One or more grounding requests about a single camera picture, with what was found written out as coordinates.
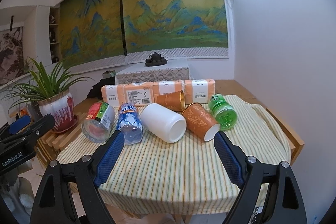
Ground blue label plastic bottle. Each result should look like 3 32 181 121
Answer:
116 103 143 145

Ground striped yellow tablecloth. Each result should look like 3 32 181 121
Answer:
56 94 292 214

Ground green plastic bottle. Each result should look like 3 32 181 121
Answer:
208 94 238 131

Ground orange paper cup rear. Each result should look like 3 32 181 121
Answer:
155 90 186 112

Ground patterned cloth covered table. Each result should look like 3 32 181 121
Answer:
116 59 190 84

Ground orange tissue pack bundle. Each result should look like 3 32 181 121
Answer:
101 79 215 107

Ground wooden table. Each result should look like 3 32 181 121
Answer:
73 79 305 166

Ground white plastic cup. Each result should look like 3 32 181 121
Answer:
140 103 187 143

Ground wooden slatted stand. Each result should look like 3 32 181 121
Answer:
35 113 87 167

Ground ink painting wall scroll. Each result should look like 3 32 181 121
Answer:
0 27 24 85

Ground white red ceramic pot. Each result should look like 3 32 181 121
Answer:
38 89 75 132

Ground black teapot set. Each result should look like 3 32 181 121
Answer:
145 52 167 67

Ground orange patterned paper cup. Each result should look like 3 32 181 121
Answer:
182 102 221 141

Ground wall niche shelf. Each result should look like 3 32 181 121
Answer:
49 6 62 64

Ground green mountain landscape painting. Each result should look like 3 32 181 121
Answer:
59 0 229 67

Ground red green label bottle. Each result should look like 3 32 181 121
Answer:
81 101 115 143

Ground potted spider plant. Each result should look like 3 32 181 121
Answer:
0 56 93 115

